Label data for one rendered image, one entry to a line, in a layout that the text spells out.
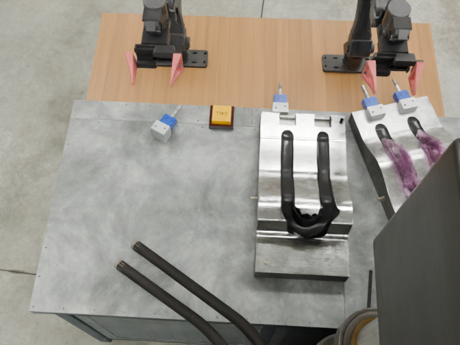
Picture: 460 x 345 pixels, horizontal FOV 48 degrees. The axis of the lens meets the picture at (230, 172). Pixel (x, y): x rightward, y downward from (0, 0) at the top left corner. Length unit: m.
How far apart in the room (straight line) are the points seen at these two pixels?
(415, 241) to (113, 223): 1.29
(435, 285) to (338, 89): 1.50
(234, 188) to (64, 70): 1.59
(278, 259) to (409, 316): 1.09
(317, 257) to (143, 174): 0.59
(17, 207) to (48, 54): 0.89
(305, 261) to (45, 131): 1.69
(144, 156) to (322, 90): 0.64
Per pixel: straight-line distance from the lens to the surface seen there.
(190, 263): 1.53
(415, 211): 0.39
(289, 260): 1.48
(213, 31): 1.94
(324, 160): 1.59
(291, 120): 1.66
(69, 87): 2.89
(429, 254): 0.37
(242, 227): 1.56
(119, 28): 1.99
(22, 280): 2.51
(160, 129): 1.65
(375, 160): 1.61
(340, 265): 1.50
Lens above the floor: 2.27
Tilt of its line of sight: 65 degrees down
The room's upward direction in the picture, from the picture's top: straight up
